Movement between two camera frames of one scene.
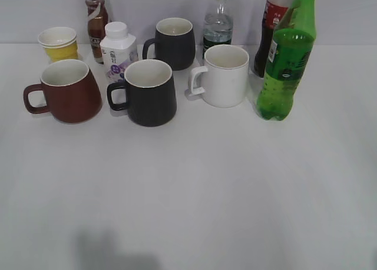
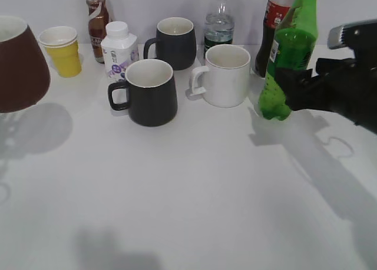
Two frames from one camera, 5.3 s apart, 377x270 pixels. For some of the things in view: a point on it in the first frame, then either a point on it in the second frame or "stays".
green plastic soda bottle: (289, 55) stays
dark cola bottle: (278, 6) stays
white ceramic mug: (225, 76) stays
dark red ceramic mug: (73, 95) → (25, 76)
